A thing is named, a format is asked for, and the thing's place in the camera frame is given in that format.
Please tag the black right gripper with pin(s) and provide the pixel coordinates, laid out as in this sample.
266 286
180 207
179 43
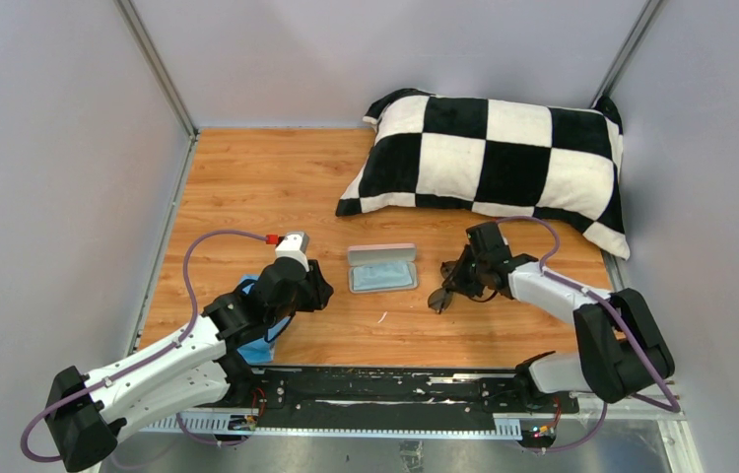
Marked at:
458 281

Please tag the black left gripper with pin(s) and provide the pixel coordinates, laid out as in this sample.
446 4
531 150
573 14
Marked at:
319 290

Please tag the dark aviator sunglasses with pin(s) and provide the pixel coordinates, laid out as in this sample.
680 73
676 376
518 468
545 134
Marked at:
454 279

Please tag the pink glasses case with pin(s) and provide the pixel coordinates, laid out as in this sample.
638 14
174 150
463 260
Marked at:
358 255

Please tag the light blue cleaning cloth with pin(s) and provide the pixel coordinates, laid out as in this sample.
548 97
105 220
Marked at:
382 276

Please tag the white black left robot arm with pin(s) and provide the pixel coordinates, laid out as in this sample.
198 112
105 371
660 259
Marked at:
92 412

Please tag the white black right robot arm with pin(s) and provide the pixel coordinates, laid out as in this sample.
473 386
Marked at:
621 352

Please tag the blue patterned pouch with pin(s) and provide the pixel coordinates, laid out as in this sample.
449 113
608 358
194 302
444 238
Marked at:
261 349

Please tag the black white checkered pillow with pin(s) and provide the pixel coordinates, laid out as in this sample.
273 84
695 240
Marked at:
495 158

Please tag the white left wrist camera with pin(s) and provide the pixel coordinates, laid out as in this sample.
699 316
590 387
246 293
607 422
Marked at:
294 245

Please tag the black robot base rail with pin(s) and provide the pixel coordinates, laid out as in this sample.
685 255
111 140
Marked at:
523 404

